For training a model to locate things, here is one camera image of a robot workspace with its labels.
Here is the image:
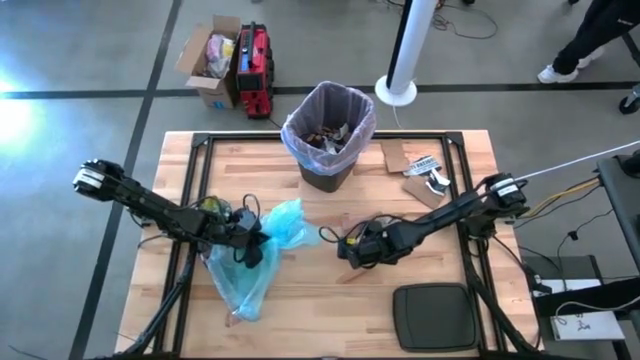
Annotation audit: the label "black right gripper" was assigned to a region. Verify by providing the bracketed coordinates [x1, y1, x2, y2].
[337, 219, 401, 271]

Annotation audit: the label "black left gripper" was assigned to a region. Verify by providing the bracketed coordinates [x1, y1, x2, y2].
[219, 205, 274, 270]

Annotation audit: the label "blue plastic trash bag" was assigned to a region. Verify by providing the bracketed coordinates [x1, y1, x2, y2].
[202, 198, 322, 323]

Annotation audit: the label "brown cardboard piece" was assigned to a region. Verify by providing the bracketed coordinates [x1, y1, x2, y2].
[401, 175, 445, 210]
[380, 138, 412, 175]

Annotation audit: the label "white and black scrap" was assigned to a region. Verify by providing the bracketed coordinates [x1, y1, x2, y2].
[424, 169, 452, 196]

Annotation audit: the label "printed black white wrapper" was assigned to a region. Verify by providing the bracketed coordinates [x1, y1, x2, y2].
[402, 155, 442, 178]

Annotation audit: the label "trash pieces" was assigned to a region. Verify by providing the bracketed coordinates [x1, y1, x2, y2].
[303, 124, 351, 155]

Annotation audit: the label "lavender translucent bin liner bag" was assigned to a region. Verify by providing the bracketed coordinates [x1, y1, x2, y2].
[279, 80, 377, 177]

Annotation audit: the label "black plastic trash bin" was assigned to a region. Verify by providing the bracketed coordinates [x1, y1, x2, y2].
[279, 80, 377, 194]

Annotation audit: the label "yellow-green crumpled item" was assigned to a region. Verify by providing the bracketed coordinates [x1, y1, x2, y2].
[192, 195, 235, 227]

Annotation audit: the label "black flat bin lid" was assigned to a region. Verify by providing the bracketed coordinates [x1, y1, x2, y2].
[392, 282, 480, 353]

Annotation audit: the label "red tool case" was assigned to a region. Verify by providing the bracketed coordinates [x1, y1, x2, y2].
[235, 21, 276, 120]

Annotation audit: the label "open cardboard box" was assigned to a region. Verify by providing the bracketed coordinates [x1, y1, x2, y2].
[174, 14, 243, 110]

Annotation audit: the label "plastic packets in box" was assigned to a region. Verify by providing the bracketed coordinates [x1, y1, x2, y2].
[205, 33, 236, 80]

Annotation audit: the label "white pole with round base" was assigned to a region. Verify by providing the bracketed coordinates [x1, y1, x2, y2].
[374, 0, 439, 108]

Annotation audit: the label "white flat device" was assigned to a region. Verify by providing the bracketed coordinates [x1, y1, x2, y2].
[537, 277, 627, 342]

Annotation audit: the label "black side table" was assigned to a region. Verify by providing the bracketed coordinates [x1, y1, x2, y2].
[597, 154, 640, 266]

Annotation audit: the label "black caster wheel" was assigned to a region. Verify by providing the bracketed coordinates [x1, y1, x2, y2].
[618, 83, 640, 116]

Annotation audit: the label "person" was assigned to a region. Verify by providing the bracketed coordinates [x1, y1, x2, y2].
[536, 0, 640, 85]

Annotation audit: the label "black aluminium table frame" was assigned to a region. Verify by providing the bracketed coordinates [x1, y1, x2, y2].
[94, 130, 544, 360]

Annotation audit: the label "yellow cable bundle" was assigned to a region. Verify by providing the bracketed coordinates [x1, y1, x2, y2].
[519, 177, 601, 220]

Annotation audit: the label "black floor cable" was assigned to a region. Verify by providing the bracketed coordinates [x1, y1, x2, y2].
[431, 0, 499, 41]

